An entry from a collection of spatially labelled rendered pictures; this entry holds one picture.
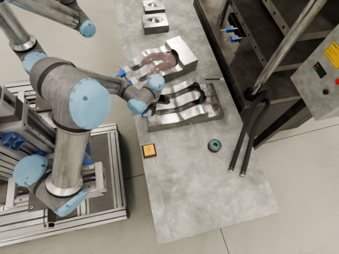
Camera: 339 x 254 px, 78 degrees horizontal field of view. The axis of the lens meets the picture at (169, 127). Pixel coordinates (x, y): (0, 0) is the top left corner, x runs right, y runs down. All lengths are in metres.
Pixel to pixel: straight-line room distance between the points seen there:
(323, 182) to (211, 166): 1.55
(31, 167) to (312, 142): 2.54
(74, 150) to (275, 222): 1.96
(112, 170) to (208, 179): 0.91
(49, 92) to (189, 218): 0.94
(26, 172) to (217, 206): 0.92
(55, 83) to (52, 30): 2.84
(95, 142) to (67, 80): 1.49
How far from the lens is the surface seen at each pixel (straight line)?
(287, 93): 1.79
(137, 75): 1.51
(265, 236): 2.24
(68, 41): 3.18
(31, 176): 0.88
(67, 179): 0.76
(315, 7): 1.17
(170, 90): 1.39
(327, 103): 1.29
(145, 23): 1.85
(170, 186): 1.24
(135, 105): 0.88
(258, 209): 1.34
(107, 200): 1.86
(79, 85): 0.54
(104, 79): 0.83
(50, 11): 1.01
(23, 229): 1.22
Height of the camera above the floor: 2.02
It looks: 64 degrees down
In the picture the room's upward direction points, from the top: 7 degrees clockwise
